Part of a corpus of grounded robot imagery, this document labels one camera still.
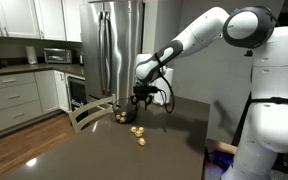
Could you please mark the dark kitchen countertop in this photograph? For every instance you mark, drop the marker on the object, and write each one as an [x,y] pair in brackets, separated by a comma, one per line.
[24,68]

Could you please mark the dark small bottle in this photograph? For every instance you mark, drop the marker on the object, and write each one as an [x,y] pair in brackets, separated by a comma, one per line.
[81,60]

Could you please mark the black camera clamp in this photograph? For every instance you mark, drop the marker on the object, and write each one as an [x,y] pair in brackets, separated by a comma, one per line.
[249,52]

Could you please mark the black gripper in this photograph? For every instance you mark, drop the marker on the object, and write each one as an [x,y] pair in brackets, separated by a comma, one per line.
[144,97]

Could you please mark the silver toaster oven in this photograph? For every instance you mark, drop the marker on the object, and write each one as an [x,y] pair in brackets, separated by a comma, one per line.
[57,55]

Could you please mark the white upper kitchen cabinets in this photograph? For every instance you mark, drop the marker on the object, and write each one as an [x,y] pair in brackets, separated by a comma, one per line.
[24,16]

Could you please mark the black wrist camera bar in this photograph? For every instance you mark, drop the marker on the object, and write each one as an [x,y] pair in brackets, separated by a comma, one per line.
[145,89]

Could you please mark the light wooden board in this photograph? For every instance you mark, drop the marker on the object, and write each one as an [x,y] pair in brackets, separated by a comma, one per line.
[222,146]

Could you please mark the purple lit device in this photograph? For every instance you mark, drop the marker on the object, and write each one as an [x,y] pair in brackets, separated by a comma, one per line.
[217,163]

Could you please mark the black stand pole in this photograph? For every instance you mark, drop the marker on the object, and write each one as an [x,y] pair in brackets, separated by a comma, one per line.
[241,124]

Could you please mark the black beverage cooler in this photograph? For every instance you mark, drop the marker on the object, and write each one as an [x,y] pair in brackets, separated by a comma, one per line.
[77,93]

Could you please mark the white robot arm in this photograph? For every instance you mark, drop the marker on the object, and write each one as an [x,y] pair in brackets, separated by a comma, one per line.
[274,83]

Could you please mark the tan round food piece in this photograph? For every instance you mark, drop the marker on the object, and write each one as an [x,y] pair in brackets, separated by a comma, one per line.
[138,134]
[122,120]
[118,117]
[133,129]
[141,141]
[141,129]
[123,114]

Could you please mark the light wooden chair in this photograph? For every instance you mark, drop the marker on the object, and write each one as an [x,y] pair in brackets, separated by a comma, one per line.
[94,104]

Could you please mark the white lower drawer cabinets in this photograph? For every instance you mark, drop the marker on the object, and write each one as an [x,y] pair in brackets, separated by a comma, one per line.
[14,100]

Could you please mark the stainless steel refrigerator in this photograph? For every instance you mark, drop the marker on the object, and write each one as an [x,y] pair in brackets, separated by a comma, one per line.
[117,40]

